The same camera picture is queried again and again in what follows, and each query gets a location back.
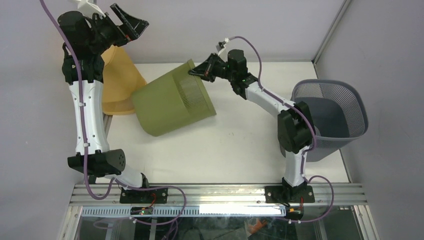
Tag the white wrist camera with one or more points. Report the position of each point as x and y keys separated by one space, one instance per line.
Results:
x=88 y=8
x=221 y=46

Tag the white slotted cable duct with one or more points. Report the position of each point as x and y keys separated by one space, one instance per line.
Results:
x=203 y=210

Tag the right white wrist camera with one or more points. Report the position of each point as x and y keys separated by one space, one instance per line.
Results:
x=221 y=46

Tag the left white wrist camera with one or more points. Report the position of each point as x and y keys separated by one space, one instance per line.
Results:
x=88 y=8

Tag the grey plastic basket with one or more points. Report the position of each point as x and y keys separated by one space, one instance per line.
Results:
x=337 y=112

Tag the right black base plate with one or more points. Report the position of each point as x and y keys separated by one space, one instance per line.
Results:
x=278 y=194

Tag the aluminium mounting rail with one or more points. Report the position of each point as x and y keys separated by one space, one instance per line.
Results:
x=183 y=195

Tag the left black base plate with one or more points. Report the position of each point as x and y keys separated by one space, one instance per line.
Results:
x=132 y=195

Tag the green plastic basket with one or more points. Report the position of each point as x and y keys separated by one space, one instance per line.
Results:
x=172 y=101

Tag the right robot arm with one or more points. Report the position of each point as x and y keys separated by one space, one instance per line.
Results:
x=295 y=132

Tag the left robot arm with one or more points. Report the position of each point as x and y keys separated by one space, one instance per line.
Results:
x=83 y=73

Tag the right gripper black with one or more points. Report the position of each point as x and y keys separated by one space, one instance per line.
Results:
x=206 y=70

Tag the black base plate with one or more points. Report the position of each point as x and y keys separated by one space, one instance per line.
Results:
x=278 y=194
x=132 y=195

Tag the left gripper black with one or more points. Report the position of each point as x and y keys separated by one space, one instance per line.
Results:
x=134 y=27

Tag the yellow plastic basket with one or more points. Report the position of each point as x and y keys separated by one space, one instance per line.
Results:
x=120 y=79

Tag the orange object under table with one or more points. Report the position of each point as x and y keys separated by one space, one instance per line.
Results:
x=253 y=225

